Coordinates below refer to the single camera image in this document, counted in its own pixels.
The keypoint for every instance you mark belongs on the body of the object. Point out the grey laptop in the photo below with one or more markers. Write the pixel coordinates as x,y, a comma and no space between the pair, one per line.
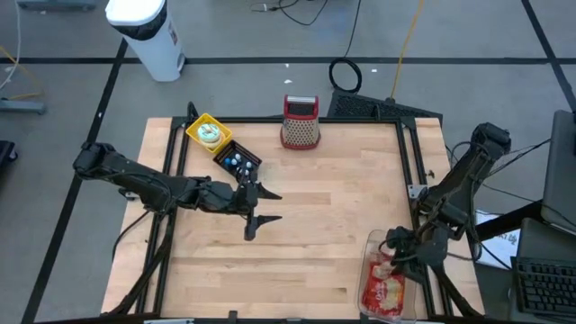
560,180

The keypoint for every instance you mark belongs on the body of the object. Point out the black keyboard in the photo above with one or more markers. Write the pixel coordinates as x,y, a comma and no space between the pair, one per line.
544,283

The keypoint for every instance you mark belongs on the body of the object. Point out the yellow plastic basket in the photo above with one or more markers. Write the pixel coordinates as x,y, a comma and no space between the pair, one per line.
193,132

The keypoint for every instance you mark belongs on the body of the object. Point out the white cylindrical air purifier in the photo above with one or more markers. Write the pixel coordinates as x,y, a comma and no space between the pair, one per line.
148,40

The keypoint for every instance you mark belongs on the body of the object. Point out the black chair part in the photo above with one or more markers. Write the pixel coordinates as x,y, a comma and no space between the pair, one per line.
6,155

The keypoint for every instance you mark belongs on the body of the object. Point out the green print tape roll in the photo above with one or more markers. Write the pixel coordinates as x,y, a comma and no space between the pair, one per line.
202,130

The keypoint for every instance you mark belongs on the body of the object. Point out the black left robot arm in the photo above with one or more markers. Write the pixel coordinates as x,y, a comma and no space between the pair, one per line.
135,180

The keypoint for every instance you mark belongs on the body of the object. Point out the red metal box grater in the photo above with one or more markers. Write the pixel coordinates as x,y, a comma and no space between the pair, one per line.
300,132

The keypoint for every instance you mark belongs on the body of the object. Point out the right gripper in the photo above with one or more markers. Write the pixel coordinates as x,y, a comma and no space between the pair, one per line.
423,252

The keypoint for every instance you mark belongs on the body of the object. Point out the white paper sheet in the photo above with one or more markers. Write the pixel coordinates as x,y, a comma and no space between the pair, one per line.
499,247

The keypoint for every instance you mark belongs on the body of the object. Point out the black perforated panel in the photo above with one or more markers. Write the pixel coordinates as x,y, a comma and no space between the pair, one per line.
360,105

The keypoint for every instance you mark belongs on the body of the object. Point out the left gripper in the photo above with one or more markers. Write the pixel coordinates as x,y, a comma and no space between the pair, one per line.
225,198

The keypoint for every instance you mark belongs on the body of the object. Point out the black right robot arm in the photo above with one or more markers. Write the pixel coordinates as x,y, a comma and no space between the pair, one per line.
463,175

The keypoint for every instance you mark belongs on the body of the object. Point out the black plastic basket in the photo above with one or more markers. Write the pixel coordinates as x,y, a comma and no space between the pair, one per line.
254,158

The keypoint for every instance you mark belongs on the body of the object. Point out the black metal bar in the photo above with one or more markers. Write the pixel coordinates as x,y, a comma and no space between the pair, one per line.
504,222

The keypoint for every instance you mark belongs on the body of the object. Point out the clear plastic tray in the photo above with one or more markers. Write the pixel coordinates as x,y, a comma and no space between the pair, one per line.
366,243

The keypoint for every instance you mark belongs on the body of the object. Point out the grey floor base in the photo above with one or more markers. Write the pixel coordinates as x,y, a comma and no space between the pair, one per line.
54,4
22,106

